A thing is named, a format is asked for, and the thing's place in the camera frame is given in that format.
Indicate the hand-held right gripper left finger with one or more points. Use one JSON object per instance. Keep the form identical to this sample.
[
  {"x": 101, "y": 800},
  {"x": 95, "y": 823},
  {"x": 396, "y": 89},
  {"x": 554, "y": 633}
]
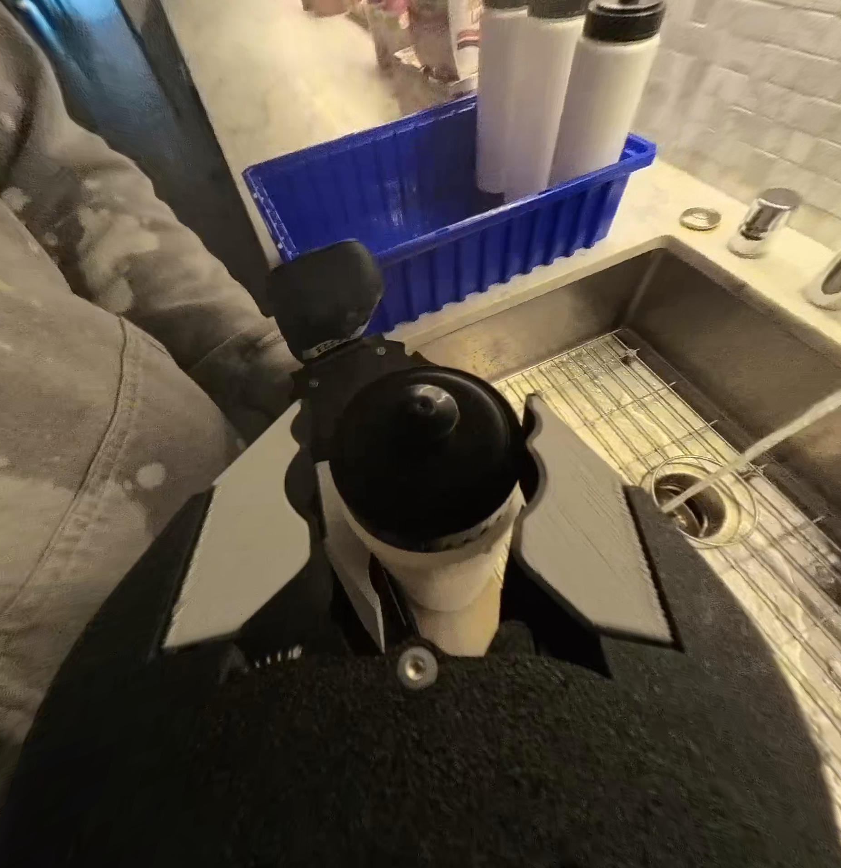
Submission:
[{"x": 244, "y": 542}]

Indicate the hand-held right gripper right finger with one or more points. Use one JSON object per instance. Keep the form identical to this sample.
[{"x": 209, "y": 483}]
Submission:
[{"x": 583, "y": 542}]

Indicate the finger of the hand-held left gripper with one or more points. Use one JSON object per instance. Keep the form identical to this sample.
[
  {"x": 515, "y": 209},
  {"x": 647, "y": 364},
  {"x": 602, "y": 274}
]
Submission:
[{"x": 356, "y": 583}]

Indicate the white plastic bottle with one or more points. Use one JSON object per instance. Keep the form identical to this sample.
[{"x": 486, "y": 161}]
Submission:
[{"x": 447, "y": 590}]

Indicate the black bottle cap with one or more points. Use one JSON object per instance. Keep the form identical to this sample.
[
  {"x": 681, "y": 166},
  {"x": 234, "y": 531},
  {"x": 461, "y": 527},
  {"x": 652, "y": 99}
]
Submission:
[{"x": 420, "y": 468}]

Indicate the sink drain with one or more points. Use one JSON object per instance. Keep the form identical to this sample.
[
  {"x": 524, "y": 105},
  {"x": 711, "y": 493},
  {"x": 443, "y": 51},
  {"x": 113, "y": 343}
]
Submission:
[{"x": 692, "y": 505}]

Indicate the blue plastic bin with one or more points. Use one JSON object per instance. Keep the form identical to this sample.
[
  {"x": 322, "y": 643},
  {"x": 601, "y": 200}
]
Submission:
[{"x": 461, "y": 271}]

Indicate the stainless steel sink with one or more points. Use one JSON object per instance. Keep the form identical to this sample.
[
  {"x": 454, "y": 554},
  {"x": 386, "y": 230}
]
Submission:
[{"x": 719, "y": 319}]

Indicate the white bottle with black cap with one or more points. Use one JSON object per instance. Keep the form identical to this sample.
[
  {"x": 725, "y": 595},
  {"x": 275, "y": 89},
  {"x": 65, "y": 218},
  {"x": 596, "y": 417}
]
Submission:
[
  {"x": 607, "y": 102},
  {"x": 542, "y": 122},
  {"x": 498, "y": 102}
]

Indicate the stack of printed cartons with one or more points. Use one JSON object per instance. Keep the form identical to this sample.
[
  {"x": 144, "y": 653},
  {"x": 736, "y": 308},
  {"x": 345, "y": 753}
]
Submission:
[{"x": 427, "y": 41}]

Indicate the round chrome counter cap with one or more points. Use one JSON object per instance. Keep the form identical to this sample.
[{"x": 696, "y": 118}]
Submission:
[{"x": 700, "y": 218}]

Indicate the stainless steel faucet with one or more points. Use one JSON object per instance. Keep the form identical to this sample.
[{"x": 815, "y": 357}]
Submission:
[{"x": 831, "y": 278}]

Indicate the chrome cylinder fixture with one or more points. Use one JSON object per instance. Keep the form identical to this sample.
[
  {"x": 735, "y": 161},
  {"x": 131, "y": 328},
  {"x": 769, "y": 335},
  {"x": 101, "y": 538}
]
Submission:
[{"x": 763, "y": 220}]

